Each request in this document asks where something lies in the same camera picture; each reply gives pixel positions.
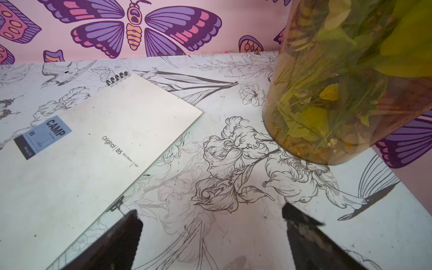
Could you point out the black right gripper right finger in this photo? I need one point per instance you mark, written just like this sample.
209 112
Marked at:
311 249

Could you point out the green leafy plant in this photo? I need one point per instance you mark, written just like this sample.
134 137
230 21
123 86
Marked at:
364 50

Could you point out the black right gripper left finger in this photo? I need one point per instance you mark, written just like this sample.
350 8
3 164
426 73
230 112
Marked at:
115 249

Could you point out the CAMP B5 spiral notebook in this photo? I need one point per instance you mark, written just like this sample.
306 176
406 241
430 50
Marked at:
59 177

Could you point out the amber glass plant vase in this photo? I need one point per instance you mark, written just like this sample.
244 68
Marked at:
337 101

